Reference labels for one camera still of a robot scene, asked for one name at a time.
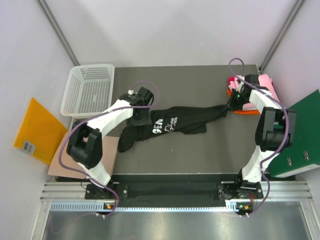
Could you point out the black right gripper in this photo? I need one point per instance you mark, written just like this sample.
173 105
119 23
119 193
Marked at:
231 103

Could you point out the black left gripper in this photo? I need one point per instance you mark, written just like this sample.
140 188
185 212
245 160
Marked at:
145 120

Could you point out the black printed t-shirt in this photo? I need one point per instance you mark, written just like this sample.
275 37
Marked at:
178 119

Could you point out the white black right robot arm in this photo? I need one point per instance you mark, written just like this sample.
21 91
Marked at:
274 131

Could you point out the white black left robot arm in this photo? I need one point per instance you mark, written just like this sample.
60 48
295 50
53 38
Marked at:
106 121

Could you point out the orange folded t-shirt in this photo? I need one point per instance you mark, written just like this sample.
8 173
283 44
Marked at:
242 112

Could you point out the magenta folded t-shirt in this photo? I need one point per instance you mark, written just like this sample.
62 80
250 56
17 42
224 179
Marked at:
232 82

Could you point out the light pink folded t-shirt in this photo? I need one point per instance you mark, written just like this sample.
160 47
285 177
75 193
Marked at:
264 81

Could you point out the white perforated plastic basket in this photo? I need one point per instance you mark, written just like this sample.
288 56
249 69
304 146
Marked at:
88 90

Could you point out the pink cardboard sheet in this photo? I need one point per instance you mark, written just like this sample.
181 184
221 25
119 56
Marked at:
79 158

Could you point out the orange padded envelope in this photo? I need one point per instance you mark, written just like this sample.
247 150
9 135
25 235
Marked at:
40 133

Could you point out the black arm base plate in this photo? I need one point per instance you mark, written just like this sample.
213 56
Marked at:
175 190

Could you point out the green ring binder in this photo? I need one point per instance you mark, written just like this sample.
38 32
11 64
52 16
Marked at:
304 154

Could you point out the aluminium rail frame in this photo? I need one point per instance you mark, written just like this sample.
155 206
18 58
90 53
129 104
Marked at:
288 214

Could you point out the grey slotted cable duct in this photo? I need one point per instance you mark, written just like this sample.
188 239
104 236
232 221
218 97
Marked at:
60 206

